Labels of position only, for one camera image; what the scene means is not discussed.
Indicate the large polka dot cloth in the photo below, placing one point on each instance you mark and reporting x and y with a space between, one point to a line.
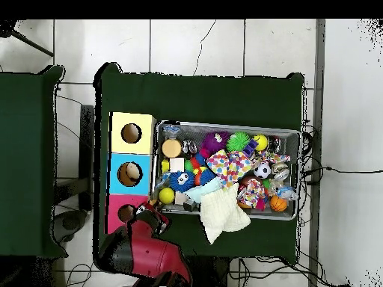
227 166

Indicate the cream waffle cloth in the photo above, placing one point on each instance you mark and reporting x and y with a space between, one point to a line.
222 214

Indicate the wooden box with three holes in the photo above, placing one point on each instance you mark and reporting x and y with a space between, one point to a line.
117 174

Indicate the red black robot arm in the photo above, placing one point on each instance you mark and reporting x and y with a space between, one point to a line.
149 254

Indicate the clear mesh bin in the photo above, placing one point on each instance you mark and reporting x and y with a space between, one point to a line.
287 214

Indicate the black silver round toy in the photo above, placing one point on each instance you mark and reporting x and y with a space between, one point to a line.
190 147

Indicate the round wooden disc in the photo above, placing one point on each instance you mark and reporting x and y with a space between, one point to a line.
171 148

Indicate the blue fuzzy ball with eyes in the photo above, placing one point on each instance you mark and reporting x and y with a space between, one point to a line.
181 180

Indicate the purple spiky ball with eyes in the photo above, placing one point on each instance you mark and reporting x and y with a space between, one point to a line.
213 143

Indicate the yellow block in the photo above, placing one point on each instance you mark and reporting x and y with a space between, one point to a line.
164 166

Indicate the mint green knit cloth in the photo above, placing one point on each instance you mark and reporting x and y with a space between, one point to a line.
203 190

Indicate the clear crumpled plastic packet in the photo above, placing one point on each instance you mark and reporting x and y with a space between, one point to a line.
172 128

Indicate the large green spiky ball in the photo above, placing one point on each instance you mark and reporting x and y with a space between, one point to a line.
238 142

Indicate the purple plastic block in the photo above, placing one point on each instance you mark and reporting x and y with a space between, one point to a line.
250 148

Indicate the yellow smiley ball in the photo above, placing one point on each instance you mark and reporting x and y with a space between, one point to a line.
260 142

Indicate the small black white soccer ball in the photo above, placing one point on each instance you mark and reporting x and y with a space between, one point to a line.
262 170

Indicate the small orange basketball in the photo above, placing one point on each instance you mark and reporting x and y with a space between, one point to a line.
278 203

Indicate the clear plastic bottle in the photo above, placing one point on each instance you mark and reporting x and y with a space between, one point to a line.
286 191

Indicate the green cloth side table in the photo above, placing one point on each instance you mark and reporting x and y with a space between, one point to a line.
27 161

